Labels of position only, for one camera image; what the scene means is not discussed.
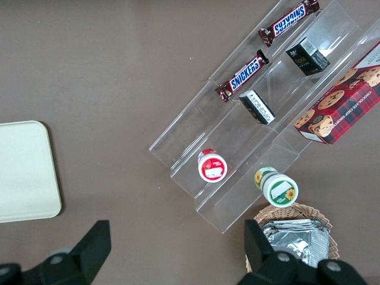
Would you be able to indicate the Snickers chocolate bar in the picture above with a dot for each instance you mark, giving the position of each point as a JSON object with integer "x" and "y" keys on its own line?
{"x": 243, "y": 76}
{"x": 289, "y": 20}

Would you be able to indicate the red strawberry yogurt cup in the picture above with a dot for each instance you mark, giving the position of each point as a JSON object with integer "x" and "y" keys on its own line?
{"x": 212, "y": 169}

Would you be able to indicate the clear acrylic stepped stand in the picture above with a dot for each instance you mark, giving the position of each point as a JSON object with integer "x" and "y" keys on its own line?
{"x": 190, "y": 139}

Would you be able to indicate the silver foil pack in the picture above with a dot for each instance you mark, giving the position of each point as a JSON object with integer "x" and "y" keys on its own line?
{"x": 322, "y": 225}
{"x": 297, "y": 248}

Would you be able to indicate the cream plastic tray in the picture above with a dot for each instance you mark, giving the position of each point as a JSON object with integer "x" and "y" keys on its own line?
{"x": 26, "y": 172}

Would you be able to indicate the green sunflower yogurt cup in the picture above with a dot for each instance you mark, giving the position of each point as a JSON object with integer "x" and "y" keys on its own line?
{"x": 279, "y": 190}

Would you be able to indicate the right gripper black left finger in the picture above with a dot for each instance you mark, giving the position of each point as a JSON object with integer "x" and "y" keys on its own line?
{"x": 89, "y": 252}

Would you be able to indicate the light wicker basket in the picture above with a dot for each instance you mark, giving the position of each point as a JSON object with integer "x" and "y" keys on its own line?
{"x": 297, "y": 211}

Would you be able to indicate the red tartan cookie box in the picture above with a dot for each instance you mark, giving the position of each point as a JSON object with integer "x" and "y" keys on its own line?
{"x": 341, "y": 107}

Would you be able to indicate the small black carton box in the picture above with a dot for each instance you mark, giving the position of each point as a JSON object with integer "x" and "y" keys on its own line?
{"x": 258, "y": 107}
{"x": 305, "y": 59}

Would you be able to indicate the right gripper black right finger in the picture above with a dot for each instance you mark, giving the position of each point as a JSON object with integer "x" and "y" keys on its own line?
{"x": 261, "y": 258}

